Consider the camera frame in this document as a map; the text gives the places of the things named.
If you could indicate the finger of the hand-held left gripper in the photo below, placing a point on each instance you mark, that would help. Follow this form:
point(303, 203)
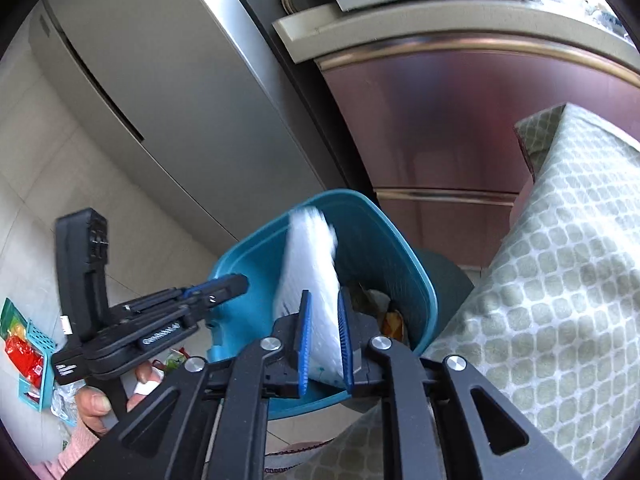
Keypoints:
point(225, 286)
point(202, 309)

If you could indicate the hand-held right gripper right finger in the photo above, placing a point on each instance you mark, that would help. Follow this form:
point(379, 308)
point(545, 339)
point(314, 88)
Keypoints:
point(345, 340)

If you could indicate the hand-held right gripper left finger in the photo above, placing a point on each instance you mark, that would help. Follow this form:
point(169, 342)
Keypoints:
point(303, 345)

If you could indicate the teal plastic bin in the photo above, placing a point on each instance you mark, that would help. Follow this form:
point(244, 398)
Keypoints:
point(250, 280)

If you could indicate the white tissue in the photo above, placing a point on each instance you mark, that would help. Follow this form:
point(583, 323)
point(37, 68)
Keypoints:
point(377, 302)

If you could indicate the orange snack wrapper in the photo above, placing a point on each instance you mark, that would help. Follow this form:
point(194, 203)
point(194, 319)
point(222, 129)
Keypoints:
point(394, 325)

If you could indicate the person's left forearm pink sleeve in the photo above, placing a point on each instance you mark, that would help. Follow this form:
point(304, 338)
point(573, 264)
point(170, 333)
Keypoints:
point(65, 455)

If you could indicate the person's left hand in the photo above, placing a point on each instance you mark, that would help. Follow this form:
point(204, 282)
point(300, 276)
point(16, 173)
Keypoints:
point(95, 407)

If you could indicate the teal plastic basket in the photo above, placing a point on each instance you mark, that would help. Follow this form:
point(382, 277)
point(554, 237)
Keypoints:
point(40, 345)

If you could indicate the red snack packet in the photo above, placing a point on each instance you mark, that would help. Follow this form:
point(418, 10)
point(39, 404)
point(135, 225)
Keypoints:
point(22, 360)

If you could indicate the dark round stool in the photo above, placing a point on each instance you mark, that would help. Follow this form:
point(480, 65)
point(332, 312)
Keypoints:
point(450, 285)

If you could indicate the grey refrigerator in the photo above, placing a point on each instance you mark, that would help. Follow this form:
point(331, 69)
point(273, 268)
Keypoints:
point(175, 85)

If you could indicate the patterned green yellow tablecloth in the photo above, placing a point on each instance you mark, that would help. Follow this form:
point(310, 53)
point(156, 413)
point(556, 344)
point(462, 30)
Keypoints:
point(550, 285)

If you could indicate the brown base cabinets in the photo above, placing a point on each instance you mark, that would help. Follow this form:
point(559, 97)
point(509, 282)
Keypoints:
point(440, 120)

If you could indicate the beige kitchen counter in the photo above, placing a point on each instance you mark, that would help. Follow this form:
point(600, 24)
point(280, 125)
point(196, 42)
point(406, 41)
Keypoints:
point(450, 17)

